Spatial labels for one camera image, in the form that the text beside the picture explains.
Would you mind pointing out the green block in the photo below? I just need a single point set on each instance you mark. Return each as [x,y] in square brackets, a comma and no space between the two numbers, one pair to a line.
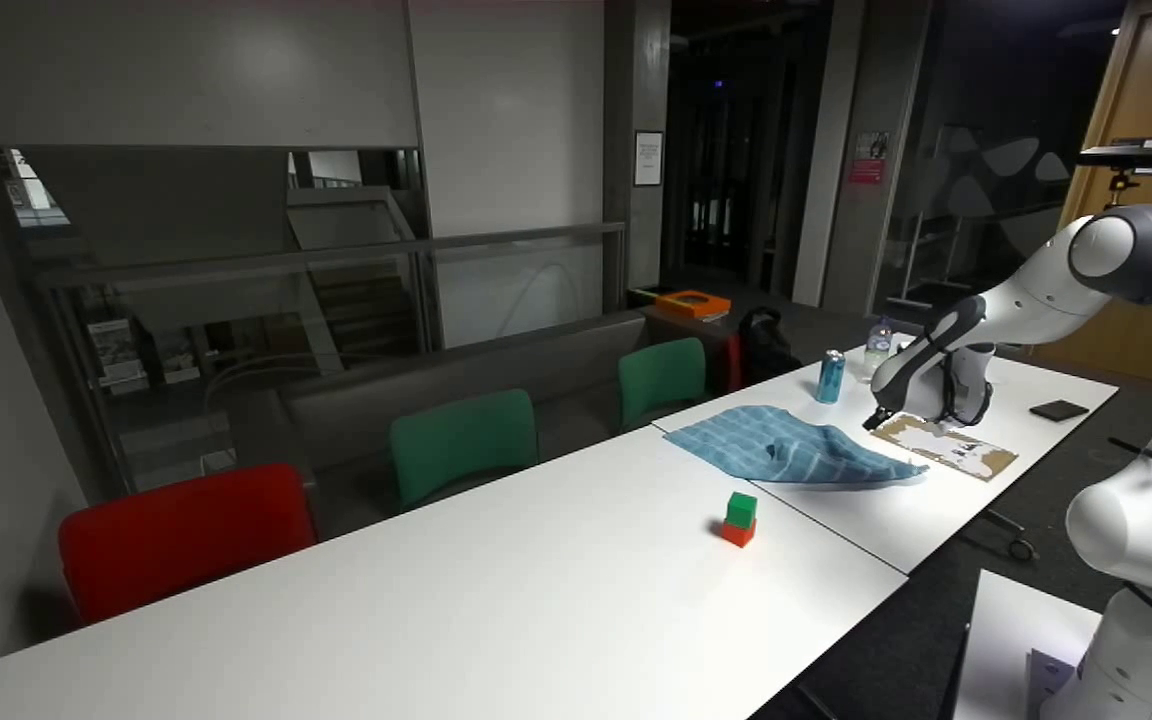
[742,506]

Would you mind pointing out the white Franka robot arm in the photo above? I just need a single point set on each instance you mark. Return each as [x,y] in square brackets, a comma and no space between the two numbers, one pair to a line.
[1138,521]

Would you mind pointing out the blue checked towel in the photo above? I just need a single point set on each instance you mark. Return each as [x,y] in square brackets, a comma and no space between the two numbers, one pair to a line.
[760,447]

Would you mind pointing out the interior glass window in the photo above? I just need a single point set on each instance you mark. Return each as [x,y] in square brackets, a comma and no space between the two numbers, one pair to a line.
[361,294]

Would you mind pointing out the red block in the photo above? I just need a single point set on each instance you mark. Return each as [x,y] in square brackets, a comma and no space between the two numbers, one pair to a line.
[734,532]

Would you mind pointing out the orange box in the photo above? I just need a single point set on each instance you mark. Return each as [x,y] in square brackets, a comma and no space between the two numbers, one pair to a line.
[691,304]

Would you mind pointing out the white side table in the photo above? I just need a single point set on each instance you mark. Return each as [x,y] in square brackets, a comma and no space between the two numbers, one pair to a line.
[1003,624]

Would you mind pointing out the brown clipboard with paper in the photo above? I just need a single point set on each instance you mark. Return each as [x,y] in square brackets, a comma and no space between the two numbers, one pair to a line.
[959,449]

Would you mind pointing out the black bag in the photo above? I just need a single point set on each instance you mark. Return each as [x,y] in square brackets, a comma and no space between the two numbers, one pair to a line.
[765,350]

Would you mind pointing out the green chair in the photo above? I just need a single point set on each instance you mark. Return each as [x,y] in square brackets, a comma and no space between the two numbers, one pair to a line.
[461,440]
[662,379]

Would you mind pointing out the white paper wall sign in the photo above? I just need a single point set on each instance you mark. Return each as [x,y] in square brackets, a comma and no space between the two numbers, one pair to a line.
[648,157]

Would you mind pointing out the dark grey bench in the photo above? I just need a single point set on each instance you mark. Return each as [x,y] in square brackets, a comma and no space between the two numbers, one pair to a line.
[509,364]

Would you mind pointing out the black phone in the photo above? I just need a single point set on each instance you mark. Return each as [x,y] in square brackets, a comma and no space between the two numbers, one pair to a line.
[1058,408]

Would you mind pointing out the red wall sign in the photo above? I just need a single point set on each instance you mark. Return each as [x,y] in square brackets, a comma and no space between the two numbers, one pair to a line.
[870,163]

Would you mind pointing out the black bar camera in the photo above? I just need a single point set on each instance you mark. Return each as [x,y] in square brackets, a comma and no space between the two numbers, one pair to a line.
[1130,157]

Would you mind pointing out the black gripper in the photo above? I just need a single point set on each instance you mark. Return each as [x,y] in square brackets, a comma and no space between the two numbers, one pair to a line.
[897,403]

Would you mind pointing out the red chair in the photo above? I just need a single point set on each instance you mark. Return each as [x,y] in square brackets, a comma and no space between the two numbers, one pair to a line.
[188,532]

